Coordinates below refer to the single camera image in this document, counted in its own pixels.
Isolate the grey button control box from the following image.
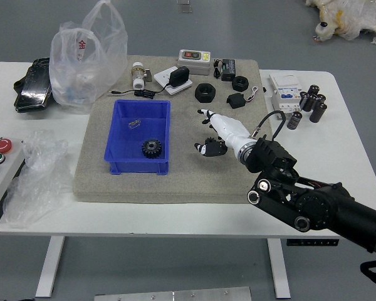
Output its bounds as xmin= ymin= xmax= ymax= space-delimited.
xmin=0 ymin=136 xmax=26 ymax=225

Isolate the large black hex nut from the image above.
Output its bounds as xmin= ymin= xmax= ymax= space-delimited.
xmin=194 ymin=83 xmax=217 ymax=103

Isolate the black table control panel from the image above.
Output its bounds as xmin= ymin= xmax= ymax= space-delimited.
xmin=286 ymin=239 xmax=338 ymax=246

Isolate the grey-brown mat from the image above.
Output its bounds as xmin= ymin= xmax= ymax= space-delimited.
xmin=72 ymin=55 xmax=285 ymax=204

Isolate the black device with green label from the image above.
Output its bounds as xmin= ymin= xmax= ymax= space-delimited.
xmin=212 ymin=58 xmax=238 ymax=82

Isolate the white circuit breaker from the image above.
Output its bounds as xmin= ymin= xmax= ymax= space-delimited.
xmin=269 ymin=82 xmax=303 ymax=120

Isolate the white wall socket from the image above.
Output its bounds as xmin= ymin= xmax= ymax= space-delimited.
xmin=153 ymin=66 xmax=194 ymax=95

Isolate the black adapter cable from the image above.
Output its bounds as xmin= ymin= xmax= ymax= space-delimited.
xmin=108 ymin=82 xmax=173 ymax=100

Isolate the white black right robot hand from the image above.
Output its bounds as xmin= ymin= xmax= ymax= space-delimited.
xmin=194 ymin=108 xmax=255 ymax=157

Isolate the grey push-button switch box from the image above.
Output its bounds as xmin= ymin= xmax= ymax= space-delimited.
xmin=177 ymin=49 xmax=212 ymax=76

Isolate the blue plastic box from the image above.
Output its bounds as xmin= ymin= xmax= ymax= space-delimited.
xmin=103 ymin=99 xmax=172 ymax=176

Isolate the plastic-wrapped stuffed toy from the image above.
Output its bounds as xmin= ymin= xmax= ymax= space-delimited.
xmin=303 ymin=0 xmax=376 ymax=50

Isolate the brass valve with white fittings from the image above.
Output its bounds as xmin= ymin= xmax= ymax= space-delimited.
xmin=130 ymin=62 xmax=154 ymax=90

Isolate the large black gear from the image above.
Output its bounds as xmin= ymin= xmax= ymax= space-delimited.
xmin=140 ymin=139 xmax=164 ymax=160

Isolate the crumpled clear plastic bag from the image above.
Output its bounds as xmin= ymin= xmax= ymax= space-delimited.
xmin=2 ymin=129 xmax=75 ymax=229

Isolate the white table leg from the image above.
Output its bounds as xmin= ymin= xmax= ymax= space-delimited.
xmin=267 ymin=238 xmax=291 ymax=299
xmin=34 ymin=235 xmax=66 ymax=298

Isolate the black power adapter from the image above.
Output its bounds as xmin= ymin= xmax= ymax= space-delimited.
xmin=170 ymin=66 xmax=191 ymax=88

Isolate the white switch panel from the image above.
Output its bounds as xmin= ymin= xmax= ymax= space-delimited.
xmin=268 ymin=73 xmax=301 ymax=90

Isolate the black module with thin wires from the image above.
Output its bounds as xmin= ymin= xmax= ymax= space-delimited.
xmin=226 ymin=86 xmax=260 ymax=110

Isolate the white plastic bag red print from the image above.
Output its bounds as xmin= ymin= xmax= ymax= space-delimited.
xmin=48 ymin=0 xmax=128 ymax=114

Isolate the small black hex nut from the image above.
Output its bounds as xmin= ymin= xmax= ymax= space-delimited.
xmin=231 ymin=76 xmax=249 ymax=92

